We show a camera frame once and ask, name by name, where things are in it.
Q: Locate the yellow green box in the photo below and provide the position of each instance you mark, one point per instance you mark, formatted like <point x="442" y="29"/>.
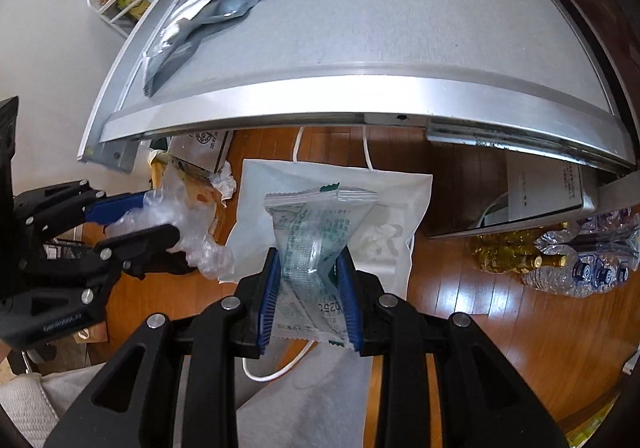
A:
<point x="132" y="3"/>

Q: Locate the silver box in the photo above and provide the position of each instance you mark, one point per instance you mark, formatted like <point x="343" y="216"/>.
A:
<point x="592" y="200"/>

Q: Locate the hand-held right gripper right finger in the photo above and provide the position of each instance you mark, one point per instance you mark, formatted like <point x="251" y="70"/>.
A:
<point x="349" y="305"/>

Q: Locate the white knit cloth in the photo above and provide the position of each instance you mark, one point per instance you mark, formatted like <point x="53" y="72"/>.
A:
<point x="25" y="403"/>

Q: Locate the brown paper bag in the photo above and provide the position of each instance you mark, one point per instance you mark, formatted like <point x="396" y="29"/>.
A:
<point x="90" y="335"/>

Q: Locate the clear green-printed wrapper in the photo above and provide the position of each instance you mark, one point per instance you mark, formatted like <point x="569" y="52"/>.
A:
<point x="305" y="238"/>

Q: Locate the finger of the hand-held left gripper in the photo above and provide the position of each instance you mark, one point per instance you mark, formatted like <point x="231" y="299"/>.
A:
<point x="115" y="206"/>
<point x="145" y="243"/>

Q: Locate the silver foil pouch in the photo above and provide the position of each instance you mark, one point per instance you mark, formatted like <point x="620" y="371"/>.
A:
<point x="220" y="3"/>

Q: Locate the clear plastic wrap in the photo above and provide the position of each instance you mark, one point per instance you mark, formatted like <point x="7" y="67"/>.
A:
<point x="172" y="198"/>

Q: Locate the white printed carton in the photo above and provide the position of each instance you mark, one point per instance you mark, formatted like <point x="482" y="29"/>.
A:
<point x="200" y="146"/>

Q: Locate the crumpled white tissue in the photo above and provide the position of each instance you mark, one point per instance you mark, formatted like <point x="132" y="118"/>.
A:
<point x="222" y="180"/>

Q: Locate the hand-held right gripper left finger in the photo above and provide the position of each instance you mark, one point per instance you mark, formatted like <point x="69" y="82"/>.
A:
<point x="266" y="300"/>

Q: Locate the yellow liquid bottle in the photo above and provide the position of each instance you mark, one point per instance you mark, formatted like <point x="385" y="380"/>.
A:
<point x="505" y="238"/>
<point x="510" y="260"/>

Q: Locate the shrink-wrapped water bottle pack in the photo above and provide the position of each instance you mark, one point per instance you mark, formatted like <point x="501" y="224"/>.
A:
<point x="585" y="268"/>

